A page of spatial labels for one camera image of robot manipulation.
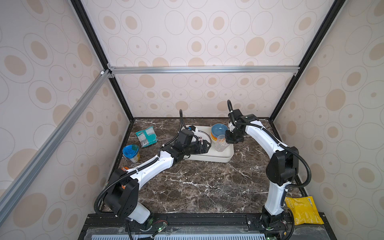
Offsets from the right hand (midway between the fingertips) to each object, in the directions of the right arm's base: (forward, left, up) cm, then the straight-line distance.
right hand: (228, 141), depth 90 cm
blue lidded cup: (-6, +58, -2) cm, 58 cm away
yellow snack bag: (-36, -35, -12) cm, 52 cm away
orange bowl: (+5, +7, -4) cm, 10 cm away
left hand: (-7, +12, +8) cm, 16 cm away
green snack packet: (+12, +54, -10) cm, 57 cm away
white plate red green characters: (+13, +16, -10) cm, 23 cm away
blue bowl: (+11, +5, -3) cm, 13 cm away
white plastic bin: (-3, +9, -12) cm, 15 cm away
